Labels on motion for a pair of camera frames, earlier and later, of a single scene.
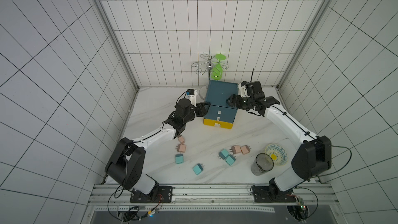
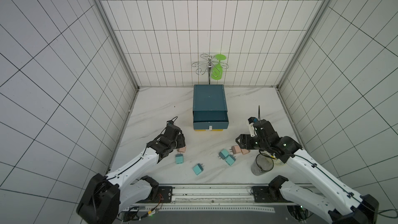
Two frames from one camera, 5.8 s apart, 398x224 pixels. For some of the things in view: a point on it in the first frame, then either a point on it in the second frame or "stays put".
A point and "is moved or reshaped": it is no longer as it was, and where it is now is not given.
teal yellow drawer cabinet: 221,113 is moved or reshaped
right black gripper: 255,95 → 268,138
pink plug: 245,149 stays put
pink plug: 181,148 stays put
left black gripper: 202,109 → 181,141
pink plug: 236,149 stays put
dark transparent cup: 262,163 stays put
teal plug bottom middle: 198,168 stays put
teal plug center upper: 223,154 stays put
